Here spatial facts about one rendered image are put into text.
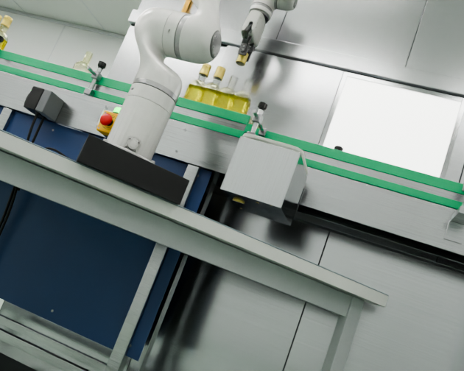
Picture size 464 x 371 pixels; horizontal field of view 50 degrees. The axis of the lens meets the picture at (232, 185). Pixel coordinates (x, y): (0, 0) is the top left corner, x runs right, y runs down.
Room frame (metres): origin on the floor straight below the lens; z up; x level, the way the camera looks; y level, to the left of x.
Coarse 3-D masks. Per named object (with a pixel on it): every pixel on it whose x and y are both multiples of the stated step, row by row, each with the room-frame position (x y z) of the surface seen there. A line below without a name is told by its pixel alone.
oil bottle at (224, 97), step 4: (224, 88) 1.64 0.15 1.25; (228, 88) 1.63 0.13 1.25; (232, 88) 1.65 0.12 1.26; (220, 92) 1.64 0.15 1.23; (224, 92) 1.63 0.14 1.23; (228, 92) 1.63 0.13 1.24; (232, 92) 1.63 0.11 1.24; (220, 96) 1.63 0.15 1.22; (224, 96) 1.63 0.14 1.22; (228, 96) 1.63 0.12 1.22; (232, 96) 1.63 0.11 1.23; (216, 100) 1.64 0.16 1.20; (220, 100) 1.63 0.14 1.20; (224, 100) 1.63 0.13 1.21; (228, 100) 1.62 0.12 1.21; (216, 104) 1.64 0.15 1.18; (220, 104) 1.63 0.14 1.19; (224, 104) 1.63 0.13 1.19; (228, 104) 1.63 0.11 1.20; (224, 108) 1.63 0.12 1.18
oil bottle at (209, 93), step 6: (210, 84) 1.65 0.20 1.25; (216, 84) 1.65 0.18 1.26; (204, 90) 1.65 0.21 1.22; (210, 90) 1.64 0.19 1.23; (216, 90) 1.64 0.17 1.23; (204, 96) 1.65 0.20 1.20; (210, 96) 1.64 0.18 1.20; (216, 96) 1.65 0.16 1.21; (204, 102) 1.65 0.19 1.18; (210, 102) 1.64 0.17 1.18
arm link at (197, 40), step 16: (192, 0) 1.22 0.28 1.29; (208, 0) 1.16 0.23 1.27; (192, 16) 1.15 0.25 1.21; (208, 16) 1.14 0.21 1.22; (176, 32) 1.16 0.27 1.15; (192, 32) 1.14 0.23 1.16; (208, 32) 1.14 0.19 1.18; (176, 48) 1.18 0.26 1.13; (192, 48) 1.16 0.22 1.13; (208, 48) 1.16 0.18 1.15
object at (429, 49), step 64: (320, 0) 1.75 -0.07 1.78; (384, 0) 1.68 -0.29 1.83; (448, 0) 1.61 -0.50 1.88; (128, 64) 1.96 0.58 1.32; (192, 64) 1.87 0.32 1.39; (320, 64) 1.71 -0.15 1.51; (384, 64) 1.64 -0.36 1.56; (448, 64) 1.59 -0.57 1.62; (320, 256) 1.66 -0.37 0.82; (384, 256) 1.60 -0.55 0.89; (448, 320) 1.53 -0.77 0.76
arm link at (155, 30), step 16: (144, 16) 1.18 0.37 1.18; (160, 16) 1.17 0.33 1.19; (176, 16) 1.16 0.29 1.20; (144, 32) 1.18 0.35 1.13; (160, 32) 1.17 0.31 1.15; (144, 48) 1.17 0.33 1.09; (160, 48) 1.20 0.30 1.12; (144, 64) 1.17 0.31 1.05; (160, 64) 1.16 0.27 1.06; (144, 80) 1.16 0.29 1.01; (160, 80) 1.15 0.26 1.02; (176, 80) 1.18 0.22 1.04; (176, 96) 1.20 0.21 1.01
